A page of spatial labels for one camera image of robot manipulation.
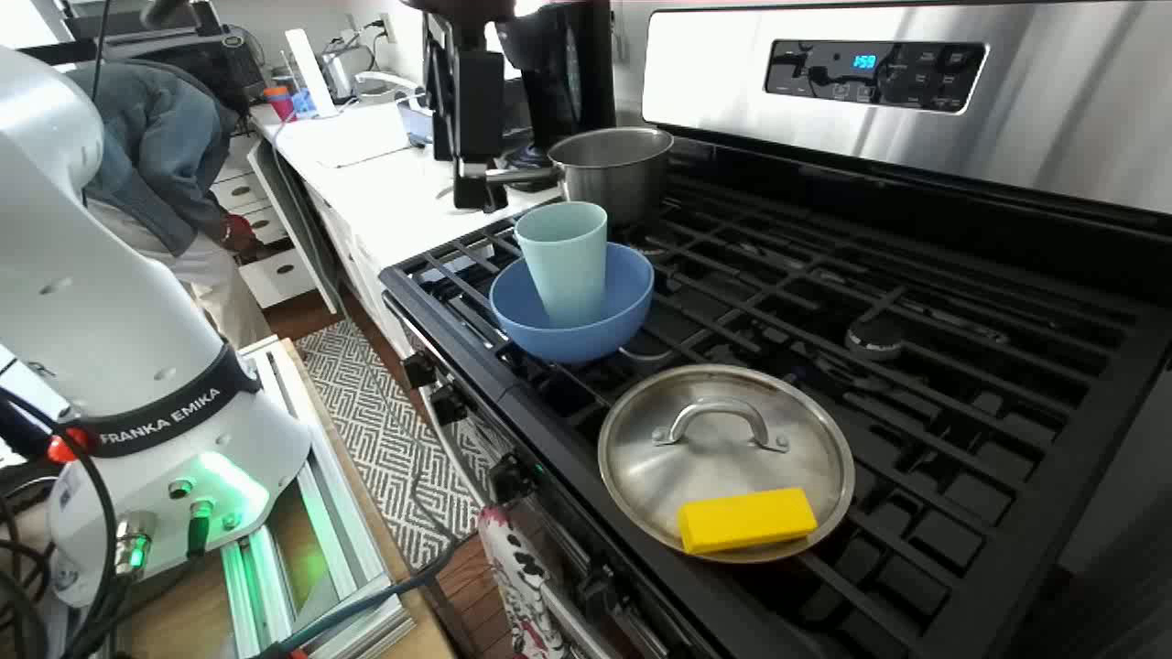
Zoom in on yellow block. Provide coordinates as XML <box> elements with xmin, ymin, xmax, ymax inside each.
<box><xmin>678</xmin><ymin>487</ymin><xmax>820</xmax><ymax>558</ymax></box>

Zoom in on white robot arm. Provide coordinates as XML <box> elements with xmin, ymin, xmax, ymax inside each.
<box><xmin>0</xmin><ymin>48</ymin><xmax>308</xmax><ymax>607</ymax></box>

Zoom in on stainless gas stove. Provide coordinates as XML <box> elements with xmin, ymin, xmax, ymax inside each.
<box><xmin>386</xmin><ymin>0</ymin><xmax>1172</xmax><ymax>659</ymax></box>

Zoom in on blue bowl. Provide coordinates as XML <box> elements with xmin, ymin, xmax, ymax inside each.
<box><xmin>488</xmin><ymin>241</ymin><xmax>656</xmax><ymax>362</ymax></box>

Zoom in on light teal cup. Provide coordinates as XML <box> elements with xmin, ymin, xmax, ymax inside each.
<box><xmin>512</xmin><ymin>203</ymin><xmax>607</xmax><ymax>326</ymax></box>

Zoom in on steel saucepan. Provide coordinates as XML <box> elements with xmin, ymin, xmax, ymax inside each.
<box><xmin>488</xmin><ymin>126</ymin><xmax>673</xmax><ymax>235</ymax></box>

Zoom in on patterned floor rug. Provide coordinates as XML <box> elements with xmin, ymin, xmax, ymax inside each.
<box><xmin>296</xmin><ymin>321</ymin><xmax>475</xmax><ymax>568</ymax></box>

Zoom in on black coffee maker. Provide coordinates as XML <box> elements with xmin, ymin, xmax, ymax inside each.
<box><xmin>402</xmin><ymin>0</ymin><xmax>617</xmax><ymax>208</ymax></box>

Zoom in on person in grey jacket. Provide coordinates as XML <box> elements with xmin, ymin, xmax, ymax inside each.
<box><xmin>68</xmin><ymin>60</ymin><xmax>269</xmax><ymax>346</ymax></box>

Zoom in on dish towel on oven handle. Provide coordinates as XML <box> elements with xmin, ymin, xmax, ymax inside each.
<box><xmin>475</xmin><ymin>504</ymin><xmax>576</xmax><ymax>659</ymax></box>

